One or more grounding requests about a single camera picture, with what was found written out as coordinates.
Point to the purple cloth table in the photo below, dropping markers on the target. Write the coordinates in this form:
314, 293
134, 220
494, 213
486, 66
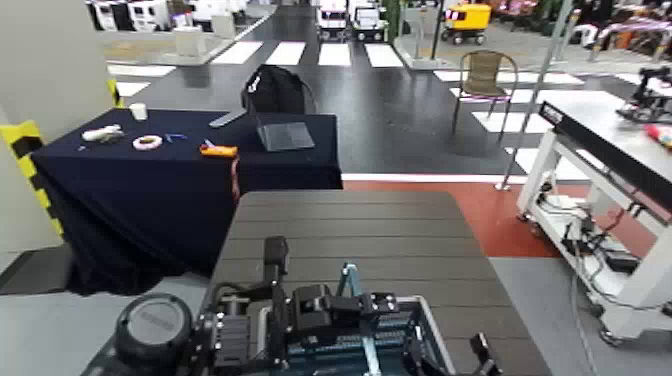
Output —
638, 29

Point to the black backpack on chair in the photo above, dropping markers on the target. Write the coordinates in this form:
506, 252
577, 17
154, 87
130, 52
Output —
275, 92

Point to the white pink tape roll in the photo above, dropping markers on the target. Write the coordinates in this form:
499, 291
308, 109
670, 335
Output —
147, 142

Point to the white crumpled glove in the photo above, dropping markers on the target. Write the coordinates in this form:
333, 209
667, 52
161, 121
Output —
102, 133

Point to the small black robot arm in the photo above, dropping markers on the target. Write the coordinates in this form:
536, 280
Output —
648, 100

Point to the orange utility knife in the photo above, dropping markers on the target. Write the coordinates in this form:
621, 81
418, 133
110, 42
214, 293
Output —
218, 151

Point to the thin black pole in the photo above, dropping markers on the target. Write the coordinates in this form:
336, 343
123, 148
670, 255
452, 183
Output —
438, 29

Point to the white pedestal box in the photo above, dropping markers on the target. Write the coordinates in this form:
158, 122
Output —
222, 25
189, 41

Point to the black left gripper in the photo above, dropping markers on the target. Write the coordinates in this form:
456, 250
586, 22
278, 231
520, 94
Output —
231, 338

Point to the red colourful toy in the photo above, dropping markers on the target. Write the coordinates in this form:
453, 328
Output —
660, 134

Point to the large yellow black hazard guard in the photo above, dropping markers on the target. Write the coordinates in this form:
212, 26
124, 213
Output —
23, 157

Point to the small yellow black hazard guard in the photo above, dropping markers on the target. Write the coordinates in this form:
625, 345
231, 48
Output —
114, 93

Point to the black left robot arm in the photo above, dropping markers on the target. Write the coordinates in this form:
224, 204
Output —
152, 325

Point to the black power adapter box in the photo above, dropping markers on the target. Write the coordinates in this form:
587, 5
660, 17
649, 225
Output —
620, 261

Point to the white paper cup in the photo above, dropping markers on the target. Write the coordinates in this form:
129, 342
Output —
138, 111

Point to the small blue pen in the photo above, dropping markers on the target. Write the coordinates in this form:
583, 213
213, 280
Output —
175, 137

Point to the white workbench with black edge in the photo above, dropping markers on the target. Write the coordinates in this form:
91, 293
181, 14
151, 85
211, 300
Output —
604, 136

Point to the brown wicker metal chair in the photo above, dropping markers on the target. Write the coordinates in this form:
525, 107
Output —
483, 73

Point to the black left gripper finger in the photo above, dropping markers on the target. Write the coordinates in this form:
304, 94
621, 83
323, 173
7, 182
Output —
421, 359

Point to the black cloth covered table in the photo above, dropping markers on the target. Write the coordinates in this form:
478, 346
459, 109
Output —
157, 199

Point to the yellow delivery vehicle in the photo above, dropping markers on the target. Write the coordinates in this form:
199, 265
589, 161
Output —
466, 20

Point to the white kiosk machine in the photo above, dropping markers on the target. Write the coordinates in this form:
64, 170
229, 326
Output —
148, 14
104, 14

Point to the slanted grey metal pole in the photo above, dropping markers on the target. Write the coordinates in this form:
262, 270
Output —
535, 89

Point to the flat grey bar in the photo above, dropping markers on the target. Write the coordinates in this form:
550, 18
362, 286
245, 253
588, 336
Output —
227, 119

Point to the black left wrist camera block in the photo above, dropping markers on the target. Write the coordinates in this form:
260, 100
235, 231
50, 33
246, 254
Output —
276, 257

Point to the white delivery vehicle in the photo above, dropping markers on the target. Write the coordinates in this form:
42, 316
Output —
368, 22
332, 20

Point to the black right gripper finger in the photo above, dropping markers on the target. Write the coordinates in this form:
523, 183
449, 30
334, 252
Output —
485, 357

